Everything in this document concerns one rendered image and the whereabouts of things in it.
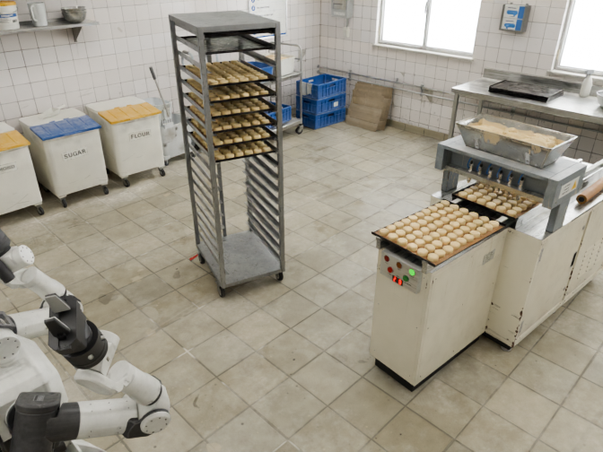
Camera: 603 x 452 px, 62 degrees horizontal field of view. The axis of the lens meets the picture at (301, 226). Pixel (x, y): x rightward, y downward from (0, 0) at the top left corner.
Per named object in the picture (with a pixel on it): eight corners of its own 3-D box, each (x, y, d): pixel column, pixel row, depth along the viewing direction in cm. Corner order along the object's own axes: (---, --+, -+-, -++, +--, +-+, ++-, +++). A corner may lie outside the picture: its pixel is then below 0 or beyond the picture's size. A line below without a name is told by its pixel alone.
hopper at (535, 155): (479, 134, 307) (483, 112, 300) (571, 160, 270) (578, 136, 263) (450, 145, 291) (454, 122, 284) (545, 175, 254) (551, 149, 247)
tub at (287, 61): (270, 67, 655) (269, 52, 645) (297, 72, 632) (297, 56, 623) (251, 73, 630) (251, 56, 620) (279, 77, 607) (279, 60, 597)
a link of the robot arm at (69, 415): (75, 456, 121) (11, 465, 113) (66, 443, 129) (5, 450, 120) (82, 407, 122) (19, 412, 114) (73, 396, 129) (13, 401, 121)
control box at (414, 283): (383, 271, 264) (386, 248, 257) (420, 291, 248) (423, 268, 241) (379, 273, 262) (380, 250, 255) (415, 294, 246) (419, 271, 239)
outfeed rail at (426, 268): (600, 167, 351) (603, 157, 348) (605, 168, 349) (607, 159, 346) (420, 272, 238) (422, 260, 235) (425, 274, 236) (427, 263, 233)
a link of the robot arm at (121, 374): (88, 378, 111) (126, 399, 120) (103, 340, 116) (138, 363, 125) (66, 378, 113) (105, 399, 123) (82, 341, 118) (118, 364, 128)
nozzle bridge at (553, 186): (460, 180, 331) (469, 131, 314) (571, 221, 282) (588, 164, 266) (430, 195, 312) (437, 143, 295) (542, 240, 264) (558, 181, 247)
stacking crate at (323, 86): (324, 87, 723) (324, 73, 713) (345, 92, 700) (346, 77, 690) (295, 95, 685) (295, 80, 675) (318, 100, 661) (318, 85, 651)
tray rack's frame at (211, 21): (287, 280, 371) (283, 21, 283) (221, 299, 351) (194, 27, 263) (254, 239, 420) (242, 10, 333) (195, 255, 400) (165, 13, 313)
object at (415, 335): (438, 315, 341) (458, 196, 297) (483, 342, 318) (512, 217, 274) (367, 364, 301) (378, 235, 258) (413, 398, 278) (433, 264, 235)
